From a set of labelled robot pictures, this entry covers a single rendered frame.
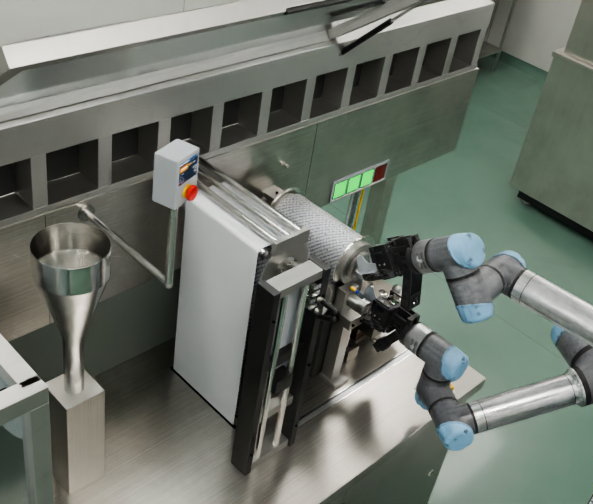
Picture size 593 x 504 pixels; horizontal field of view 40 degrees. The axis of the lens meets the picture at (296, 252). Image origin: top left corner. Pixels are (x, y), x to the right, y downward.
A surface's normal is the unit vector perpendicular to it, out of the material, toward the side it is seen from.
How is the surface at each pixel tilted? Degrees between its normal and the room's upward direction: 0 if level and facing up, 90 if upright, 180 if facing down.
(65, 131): 90
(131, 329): 90
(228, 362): 90
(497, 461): 0
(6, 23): 90
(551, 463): 0
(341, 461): 0
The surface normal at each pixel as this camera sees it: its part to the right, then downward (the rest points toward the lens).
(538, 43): -0.71, 0.33
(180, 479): 0.15, -0.80
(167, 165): -0.47, 0.47
